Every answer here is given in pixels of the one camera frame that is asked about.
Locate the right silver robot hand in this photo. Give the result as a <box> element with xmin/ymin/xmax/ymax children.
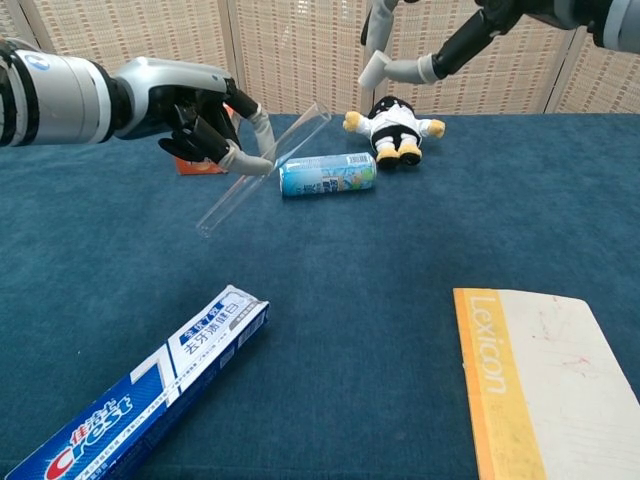
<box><xmin>360</xmin><ymin>0</ymin><xmax>601</xmax><ymax>87</ymax></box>

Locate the woven folding screen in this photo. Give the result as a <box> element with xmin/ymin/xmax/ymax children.
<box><xmin>0</xmin><ymin>0</ymin><xmax>640</xmax><ymax>121</ymax></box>

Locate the black and white plush doll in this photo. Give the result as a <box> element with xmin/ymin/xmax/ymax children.
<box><xmin>343</xmin><ymin>95</ymin><xmax>446</xmax><ymax>170</ymax></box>

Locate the light blue drink can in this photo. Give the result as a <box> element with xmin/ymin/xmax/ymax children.
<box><xmin>278</xmin><ymin>152</ymin><xmax>378</xmax><ymax>199</ymax></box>

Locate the dark blue table cloth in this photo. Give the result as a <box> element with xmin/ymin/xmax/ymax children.
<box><xmin>0</xmin><ymin>113</ymin><xmax>640</xmax><ymax>480</ymax></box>

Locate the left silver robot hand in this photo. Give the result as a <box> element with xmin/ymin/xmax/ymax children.
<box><xmin>112</xmin><ymin>56</ymin><xmax>276</xmax><ymax>177</ymax></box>

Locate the yellow and white book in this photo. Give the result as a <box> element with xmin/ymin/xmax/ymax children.
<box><xmin>452</xmin><ymin>287</ymin><xmax>640</xmax><ymax>480</ymax></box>

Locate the blue white toothpaste box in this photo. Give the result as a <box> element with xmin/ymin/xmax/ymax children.
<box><xmin>2</xmin><ymin>284</ymin><xmax>271</xmax><ymax>480</ymax></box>

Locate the clear glass test tube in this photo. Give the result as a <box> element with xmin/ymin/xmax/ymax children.
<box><xmin>194</xmin><ymin>101</ymin><xmax>333</xmax><ymax>242</ymax></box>

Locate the orange cardboard box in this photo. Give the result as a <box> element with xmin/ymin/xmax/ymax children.
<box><xmin>174</xmin><ymin>102</ymin><xmax>241</xmax><ymax>177</ymax></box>

